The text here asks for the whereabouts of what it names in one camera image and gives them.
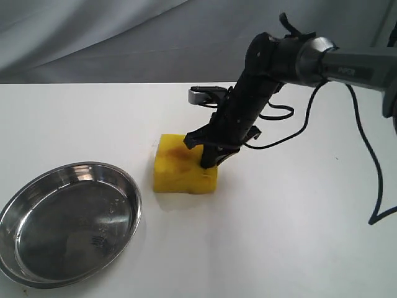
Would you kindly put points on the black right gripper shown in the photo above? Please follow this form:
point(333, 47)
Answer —
point(223, 136)

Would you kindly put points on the yellow sponge block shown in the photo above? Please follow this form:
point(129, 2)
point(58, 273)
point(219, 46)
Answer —
point(177, 169)

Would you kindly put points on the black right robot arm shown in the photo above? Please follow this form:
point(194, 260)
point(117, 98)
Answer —
point(270, 63)

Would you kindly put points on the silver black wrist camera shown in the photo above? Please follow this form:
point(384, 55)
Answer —
point(207, 96)

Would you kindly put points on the round stainless steel pan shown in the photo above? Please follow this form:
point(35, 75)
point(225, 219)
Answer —
point(68, 224)

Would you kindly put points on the grey backdrop cloth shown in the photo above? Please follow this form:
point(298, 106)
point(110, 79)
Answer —
point(166, 41)

